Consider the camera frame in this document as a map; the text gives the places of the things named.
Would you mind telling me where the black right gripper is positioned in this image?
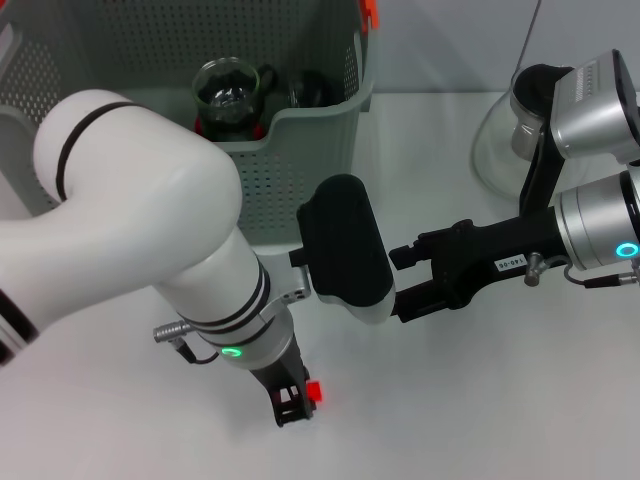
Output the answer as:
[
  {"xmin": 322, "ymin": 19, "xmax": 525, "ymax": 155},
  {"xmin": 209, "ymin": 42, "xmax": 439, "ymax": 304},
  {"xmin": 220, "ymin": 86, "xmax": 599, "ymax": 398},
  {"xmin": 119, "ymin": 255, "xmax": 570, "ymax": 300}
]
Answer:
[{"xmin": 388, "ymin": 207, "xmax": 569, "ymax": 325}]

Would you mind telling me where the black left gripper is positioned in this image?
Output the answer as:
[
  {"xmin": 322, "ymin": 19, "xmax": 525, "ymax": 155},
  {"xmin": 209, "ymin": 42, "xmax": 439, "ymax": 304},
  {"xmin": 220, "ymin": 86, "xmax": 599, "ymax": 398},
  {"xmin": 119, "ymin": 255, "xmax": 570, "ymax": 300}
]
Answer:
[{"xmin": 248, "ymin": 343, "xmax": 315, "ymax": 428}]

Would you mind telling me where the glass teacup with black holder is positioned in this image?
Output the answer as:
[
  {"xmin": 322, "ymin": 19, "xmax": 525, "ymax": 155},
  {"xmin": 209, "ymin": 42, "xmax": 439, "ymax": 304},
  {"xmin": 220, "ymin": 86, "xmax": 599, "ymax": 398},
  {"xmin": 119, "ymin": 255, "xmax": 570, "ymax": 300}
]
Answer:
[
  {"xmin": 199, "ymin": 117, "xmax": 269, "ymax": 144},
  {"xmin": 192, "ymin": 57, "xmax": 279, "ymax": 131},
  {"xmin": 287, "ymin": 69, "xmax": 337, "ymax": 110}
]

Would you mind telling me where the grey perforated plastic storage bin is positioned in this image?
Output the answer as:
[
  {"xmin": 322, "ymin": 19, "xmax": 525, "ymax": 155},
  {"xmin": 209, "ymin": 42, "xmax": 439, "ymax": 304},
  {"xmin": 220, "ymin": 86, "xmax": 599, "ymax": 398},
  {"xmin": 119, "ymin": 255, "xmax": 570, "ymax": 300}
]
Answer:
[{"xmin": 0, "ymin": 0, "xmax": 380, "ymax": 256}]

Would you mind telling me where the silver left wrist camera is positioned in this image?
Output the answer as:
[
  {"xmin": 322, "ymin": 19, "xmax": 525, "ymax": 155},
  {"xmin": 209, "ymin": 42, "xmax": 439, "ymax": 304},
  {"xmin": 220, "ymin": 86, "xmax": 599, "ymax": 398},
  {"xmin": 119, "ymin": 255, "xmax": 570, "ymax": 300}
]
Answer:
[{"xmin": 289, "ymin": 173, "xmax": 397, "ymax": 326}]

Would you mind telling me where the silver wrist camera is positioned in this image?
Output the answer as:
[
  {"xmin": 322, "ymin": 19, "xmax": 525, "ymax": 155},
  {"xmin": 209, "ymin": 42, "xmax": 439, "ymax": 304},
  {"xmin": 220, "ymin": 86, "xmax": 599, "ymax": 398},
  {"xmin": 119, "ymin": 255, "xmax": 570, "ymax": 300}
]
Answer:
[
  {"xmin": 549, "ymin": 48, "xmax": 640, "ymax": 162},
  {"xmin": 289, "ymin": 173, "xmax": 397, "ymax": 326}
]

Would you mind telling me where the left arm cable with plug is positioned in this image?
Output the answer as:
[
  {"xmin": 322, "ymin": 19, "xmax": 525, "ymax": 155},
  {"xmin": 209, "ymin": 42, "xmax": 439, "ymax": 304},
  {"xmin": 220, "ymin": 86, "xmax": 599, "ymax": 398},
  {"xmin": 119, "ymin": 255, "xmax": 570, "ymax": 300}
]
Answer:
[{"xmin": 152, "ymin": 321, "xmax": 222, "ymax": 365}]

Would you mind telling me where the arm cable with plug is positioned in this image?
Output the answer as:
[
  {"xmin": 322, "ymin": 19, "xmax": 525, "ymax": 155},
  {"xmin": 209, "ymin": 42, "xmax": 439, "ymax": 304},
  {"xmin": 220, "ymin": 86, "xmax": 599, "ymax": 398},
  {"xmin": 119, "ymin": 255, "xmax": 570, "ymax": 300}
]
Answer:
[
  {"xmin": 523, "ymin": 252, "xmax": 640, "ymax": 290},
  {"xmin": 152, "ymin": 321, "xmax": 222, "ymax": 365}
]

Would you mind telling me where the right arm cable with plug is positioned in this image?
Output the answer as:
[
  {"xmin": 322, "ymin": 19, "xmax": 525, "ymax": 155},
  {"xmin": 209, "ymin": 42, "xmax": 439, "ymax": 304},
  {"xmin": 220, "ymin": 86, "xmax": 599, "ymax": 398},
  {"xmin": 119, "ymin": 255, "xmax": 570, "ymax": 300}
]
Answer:
[{"xmin": 523, "ymin": 252, "xmax": 640, "ymax": 290}]

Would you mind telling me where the glass teapot with black handle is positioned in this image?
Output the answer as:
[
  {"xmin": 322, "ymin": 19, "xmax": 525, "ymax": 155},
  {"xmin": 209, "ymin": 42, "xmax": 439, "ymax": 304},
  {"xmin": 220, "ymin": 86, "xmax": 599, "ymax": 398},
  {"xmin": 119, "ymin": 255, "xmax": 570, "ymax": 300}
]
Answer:
[{"xmin": 472, "ymin": 63, "xmax": 576, "ymax": 216}]

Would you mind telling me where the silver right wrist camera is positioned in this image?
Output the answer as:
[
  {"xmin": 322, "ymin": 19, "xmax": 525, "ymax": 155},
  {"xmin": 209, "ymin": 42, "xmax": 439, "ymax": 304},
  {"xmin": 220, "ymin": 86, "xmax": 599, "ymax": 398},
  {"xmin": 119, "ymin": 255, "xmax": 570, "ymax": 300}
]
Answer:
[{"xmin": 549, "ymin": 48, "xmax": 640, "ymax": 162}]

